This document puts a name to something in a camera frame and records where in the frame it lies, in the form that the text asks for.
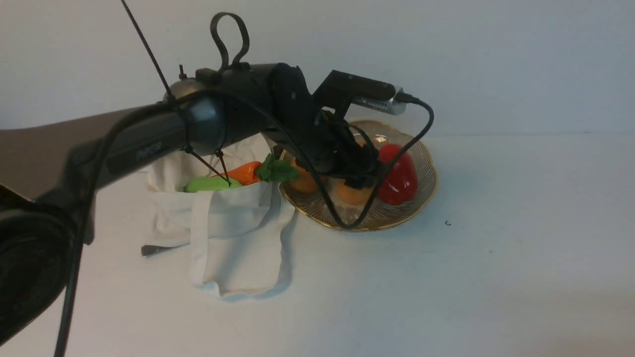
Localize green vegetable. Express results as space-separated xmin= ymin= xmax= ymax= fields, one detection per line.
xmin=184 ymin=176 xmax=243 ymax=193

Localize brown potato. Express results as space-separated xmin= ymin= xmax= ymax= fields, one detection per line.
xmin=335 ymin=180 xmax=374 ymax=206

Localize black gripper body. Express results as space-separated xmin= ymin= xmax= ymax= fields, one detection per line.
xmin=313 ymin=112 xmax=384 ymax=189

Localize white cloth bag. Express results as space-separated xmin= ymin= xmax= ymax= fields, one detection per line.
xmin=141 ymin=151 xmax=296 ymax=300

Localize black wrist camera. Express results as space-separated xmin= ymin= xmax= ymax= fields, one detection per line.
xmin=313 ymin=70 xmax=407 ymax=119

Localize gold-rimmed glass wire bowl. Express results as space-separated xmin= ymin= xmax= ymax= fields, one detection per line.
xmin=280 ymin=119 xmax=438 ymax=232

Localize red bell pepper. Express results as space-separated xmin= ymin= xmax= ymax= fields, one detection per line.
xmin=379 ymin=152 xmax=419 ymax=206

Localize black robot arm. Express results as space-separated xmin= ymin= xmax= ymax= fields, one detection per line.
xmin=1 ymin=62 xmax=397 ymax=343

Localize orange carrot with green leaves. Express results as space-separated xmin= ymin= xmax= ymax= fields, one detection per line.
xmin=227 ymin=154 xmax=300 ymax=186

